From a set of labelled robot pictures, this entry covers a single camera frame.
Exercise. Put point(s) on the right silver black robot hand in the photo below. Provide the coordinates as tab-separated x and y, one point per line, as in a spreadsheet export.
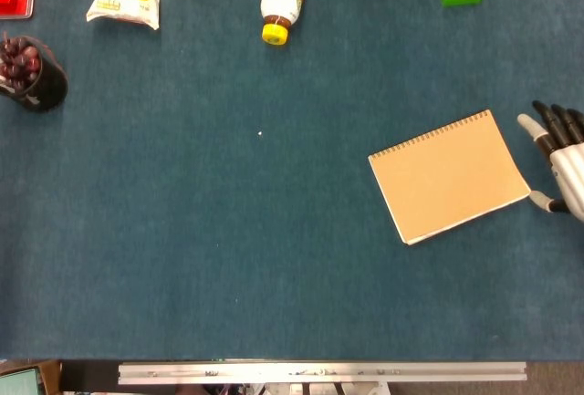
570	171

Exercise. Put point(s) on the spiral notebook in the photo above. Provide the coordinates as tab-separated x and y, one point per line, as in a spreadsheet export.
447	176

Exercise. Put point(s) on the blue felt table cloth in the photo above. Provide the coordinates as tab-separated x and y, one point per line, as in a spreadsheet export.
182	231

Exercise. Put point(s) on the black cup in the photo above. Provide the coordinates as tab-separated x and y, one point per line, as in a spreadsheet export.
50	89

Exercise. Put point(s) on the dark red grapes bunch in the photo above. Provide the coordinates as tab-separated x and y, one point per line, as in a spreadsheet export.
18	64

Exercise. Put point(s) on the teal flat box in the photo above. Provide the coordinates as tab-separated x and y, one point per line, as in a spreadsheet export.
18	383

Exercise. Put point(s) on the aluminium profile rail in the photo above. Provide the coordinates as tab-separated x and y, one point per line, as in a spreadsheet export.
319	373

